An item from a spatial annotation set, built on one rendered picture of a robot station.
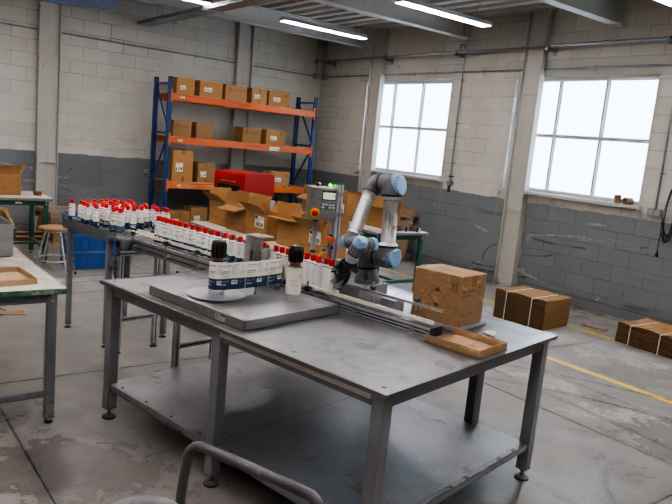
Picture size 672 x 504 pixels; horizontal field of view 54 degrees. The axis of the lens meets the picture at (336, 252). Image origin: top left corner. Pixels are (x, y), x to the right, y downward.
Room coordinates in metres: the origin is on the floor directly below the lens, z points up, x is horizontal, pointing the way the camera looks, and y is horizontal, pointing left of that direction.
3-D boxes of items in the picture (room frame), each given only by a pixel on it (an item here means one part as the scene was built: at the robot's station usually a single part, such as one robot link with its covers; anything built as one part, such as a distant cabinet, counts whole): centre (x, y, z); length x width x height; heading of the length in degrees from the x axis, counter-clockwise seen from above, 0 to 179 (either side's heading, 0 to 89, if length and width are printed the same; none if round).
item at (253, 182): (9.49, 1.39, 0.61); 0.70 x 0.60 x 1.22; 49
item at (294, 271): (3.51, 0.21, 1.03); 0.09 x 0.09 x 0.30
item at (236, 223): (6.64, 0.96, 0.97); 0.44 x 0.38 x 0.37; 133
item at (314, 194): (3.90, 0.11, 1.38); 0.17 x 0.10 x 0.19; 104
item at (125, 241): (4.96, 1.62, 0.71); 0.15 x 0.12 x 0.34; 139
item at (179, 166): (11.36, 1.84, 1.26); 2.78 x 0.61 x 2.51; 128
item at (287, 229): (5.99, 0.34, 0.96); 0.53 x 0.45 x 0.37; 130
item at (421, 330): (3.77, 0.08, 0.85); 1.65 x 0.11 x 0.05; 49
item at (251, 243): (3.98, 0.46, 1.01); 0.14 x 0.13 x 0.26; 49
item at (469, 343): (3.11, -0.66, 0.85); 0.30 x 0.26 x 0.04; 49
